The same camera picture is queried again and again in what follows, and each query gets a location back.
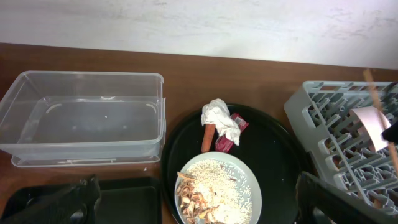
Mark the white napkin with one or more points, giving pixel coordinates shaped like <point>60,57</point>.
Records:
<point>216,112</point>

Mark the round black tray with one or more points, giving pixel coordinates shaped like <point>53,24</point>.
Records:
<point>273,154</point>

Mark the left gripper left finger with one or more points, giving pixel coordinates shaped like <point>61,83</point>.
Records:
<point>66,203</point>

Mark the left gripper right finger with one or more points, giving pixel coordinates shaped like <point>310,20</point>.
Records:
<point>312,193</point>

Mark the red snack wrapper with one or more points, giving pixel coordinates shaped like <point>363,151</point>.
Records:
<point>225,142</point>

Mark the black rectangular tray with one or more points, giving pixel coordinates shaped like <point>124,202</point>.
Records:
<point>129,201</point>

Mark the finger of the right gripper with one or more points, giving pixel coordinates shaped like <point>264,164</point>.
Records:
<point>391,133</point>

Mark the rice and food scraps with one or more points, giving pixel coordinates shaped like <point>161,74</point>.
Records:
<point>212,191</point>

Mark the grey dishwasher rack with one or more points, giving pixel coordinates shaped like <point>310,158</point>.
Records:
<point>321,115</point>

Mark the clear plastic bin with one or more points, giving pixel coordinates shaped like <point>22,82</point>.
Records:
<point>55,119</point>

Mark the wooden chopstick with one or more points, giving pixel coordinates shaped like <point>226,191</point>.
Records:
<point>377,103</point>

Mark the orange carrot piece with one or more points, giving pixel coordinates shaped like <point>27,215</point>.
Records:
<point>208,137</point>

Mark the white bowl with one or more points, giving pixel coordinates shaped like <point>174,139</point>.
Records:
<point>372,127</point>

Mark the grey plate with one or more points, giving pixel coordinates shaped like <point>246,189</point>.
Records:
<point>252,181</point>

